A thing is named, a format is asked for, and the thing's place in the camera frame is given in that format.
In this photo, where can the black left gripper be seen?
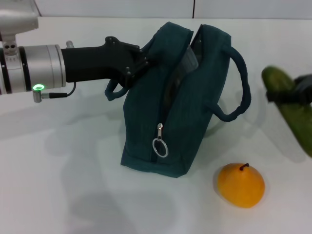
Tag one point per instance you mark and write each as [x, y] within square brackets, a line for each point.
[90, 63]

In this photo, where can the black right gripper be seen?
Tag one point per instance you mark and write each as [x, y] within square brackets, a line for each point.
[304, 84]

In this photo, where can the green cucumber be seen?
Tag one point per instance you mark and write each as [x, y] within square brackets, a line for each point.
[278, 79]

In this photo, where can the clear plastic lunch box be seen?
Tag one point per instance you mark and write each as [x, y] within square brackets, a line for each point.
[190, 61]

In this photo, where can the dark blue fabric bag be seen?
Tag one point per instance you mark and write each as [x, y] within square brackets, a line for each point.
[195, 117]

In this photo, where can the orange yellow pear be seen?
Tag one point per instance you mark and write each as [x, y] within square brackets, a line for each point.
[241, 187]

